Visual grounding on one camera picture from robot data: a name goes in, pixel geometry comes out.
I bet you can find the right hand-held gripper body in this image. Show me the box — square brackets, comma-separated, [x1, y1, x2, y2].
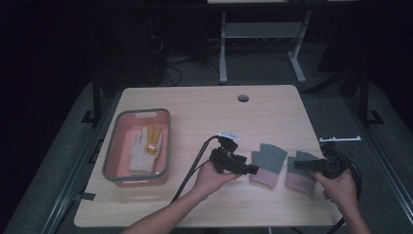
[319, 136, 362, 180]

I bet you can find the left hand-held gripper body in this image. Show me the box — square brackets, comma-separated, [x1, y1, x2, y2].
[208, 131, 248, 176]

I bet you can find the small grey pink fingerless glove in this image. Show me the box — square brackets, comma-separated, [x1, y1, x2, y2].
[284, 150, 321, 197]

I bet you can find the large grey pink fingerless glove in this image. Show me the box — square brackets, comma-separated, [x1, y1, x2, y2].
[249, 142, 288, 190]

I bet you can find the beige glove with orange patch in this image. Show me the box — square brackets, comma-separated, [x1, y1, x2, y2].
[129, 125, 164, 174]

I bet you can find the pink basin with grey rim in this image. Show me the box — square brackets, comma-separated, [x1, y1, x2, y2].
[101, 107, 172, 188]

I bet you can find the person's left hand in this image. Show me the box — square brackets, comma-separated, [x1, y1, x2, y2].
[192, 160, 244, 201]

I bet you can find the person's right hand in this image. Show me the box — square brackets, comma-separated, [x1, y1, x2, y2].
[313, 169, 358, 213]

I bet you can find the black metal stand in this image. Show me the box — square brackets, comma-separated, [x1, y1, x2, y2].
[355, 66, 385, 129]
[81, 69, 108, 126]

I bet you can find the black table edge clip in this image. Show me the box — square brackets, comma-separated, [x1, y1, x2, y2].
[73, 191, 97, 203]

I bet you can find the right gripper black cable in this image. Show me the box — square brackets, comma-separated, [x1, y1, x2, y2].
[326, 149, 363, 234]

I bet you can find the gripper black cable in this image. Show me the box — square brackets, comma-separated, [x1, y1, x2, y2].
[170, 135, 222, 203]
[326, 149, 363, 234]

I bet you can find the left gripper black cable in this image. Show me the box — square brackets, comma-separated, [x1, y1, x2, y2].
[170, 135, 222, 203]

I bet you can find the bundle of floor cables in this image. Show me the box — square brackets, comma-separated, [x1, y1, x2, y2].
[147, 33, 219, 87]

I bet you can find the grey metal table frame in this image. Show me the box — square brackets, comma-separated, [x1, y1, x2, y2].
[218, 9, 314, 85]

